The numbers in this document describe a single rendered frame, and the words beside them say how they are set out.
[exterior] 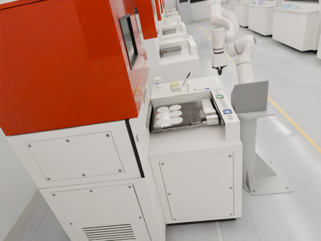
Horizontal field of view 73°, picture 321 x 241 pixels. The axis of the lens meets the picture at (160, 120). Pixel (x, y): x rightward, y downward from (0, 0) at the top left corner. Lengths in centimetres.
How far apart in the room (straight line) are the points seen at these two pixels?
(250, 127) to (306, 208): 83
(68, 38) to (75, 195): 97
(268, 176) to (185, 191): 103
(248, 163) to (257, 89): 74
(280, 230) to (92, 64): 182
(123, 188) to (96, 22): 94
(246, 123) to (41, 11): 158
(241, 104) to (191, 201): 85
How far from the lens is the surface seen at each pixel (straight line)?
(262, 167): 238
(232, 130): 151
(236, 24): 199
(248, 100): 182
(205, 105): 187
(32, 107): 127
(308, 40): 620
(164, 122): 168
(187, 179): 165
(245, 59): 191
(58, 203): 169
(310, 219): 226
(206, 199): 182
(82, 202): 161
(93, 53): 104
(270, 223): 215
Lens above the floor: 173
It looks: 29 degrees down
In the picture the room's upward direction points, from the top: 11 degrees counter-clockwise
